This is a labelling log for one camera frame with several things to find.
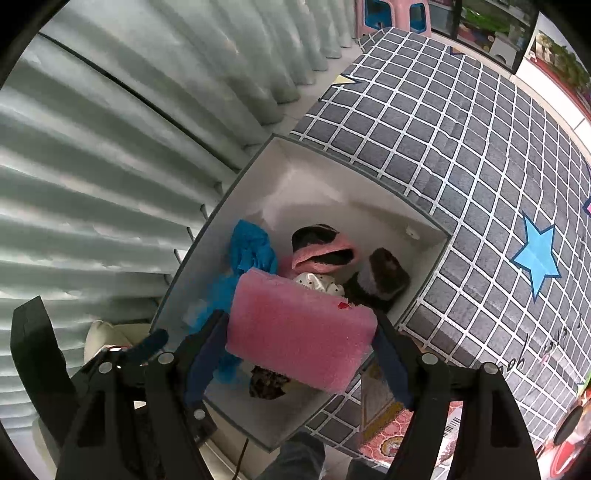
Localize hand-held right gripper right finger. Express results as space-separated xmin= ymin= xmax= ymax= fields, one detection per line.
xmin=373 ymin=314 xmax=542 ymax=480

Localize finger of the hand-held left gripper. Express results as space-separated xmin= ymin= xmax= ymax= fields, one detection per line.
xmin=108 ymin=329 xmax=170 ymax=370
xmin=10 ymin=295 xmax=80 ymax=435

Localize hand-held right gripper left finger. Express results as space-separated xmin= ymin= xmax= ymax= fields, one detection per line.
xmin=55 ymin=310 xmax=230 ymax=480

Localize leopard print scrunchie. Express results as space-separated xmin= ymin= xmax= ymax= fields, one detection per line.
xmin=249 ymin=364 xmax=291 ymax=400

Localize dark sock with pink cuff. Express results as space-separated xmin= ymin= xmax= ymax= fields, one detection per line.
xmin=344 ymin=248 xmax=411 ymax=312

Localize pink sponge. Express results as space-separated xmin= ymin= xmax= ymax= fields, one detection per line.
xmin=225 ymin=269 xmax=378 ymax=394

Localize white dotted scrunchie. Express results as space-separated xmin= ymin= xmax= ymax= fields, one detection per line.
xmin=293 ymin=271 xmax=346 ymax=298

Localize pink fuzzy sock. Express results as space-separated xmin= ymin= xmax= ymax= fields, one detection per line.
xmin=279 ymin=224 xmax=361 ymax=278

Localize red patterned box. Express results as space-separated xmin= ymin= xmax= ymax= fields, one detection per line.
xmin=358 ymin=364 xmax=465 ymax=464

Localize person's jeans legs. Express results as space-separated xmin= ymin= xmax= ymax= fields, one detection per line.
xmin=270 ymin=431 xmax=326 ymax=480

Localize black round disc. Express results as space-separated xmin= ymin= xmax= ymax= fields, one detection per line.
xmin=551 ymin=406 xmax=591 ymax=446

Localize pale green curtain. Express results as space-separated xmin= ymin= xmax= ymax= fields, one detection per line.
xmin=0 ymin=0 xmax=365 ymax=462

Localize grey checked star blanket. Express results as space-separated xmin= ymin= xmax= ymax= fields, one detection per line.
xmin=290 ymin=27 xmax=591 ymax=457

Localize white step stool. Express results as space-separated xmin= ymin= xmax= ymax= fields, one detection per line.
xmin=489 ymin=39 xmax=513 ymax=63

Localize green potted plant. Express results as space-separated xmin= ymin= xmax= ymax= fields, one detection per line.
xmin=531 ymin=32 xmax=591 ymax=88

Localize glass door cabinet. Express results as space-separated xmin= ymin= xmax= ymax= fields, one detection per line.
xmin=434 ymin=0 xmax=541 ymax=71

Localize pink plastic stool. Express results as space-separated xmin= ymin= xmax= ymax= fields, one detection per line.
xmin=355 ymin=0 xmax=432 ymax=38

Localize black cable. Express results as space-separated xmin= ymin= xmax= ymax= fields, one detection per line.
xmin=233 ymin=438 xmax=249 ymax=480

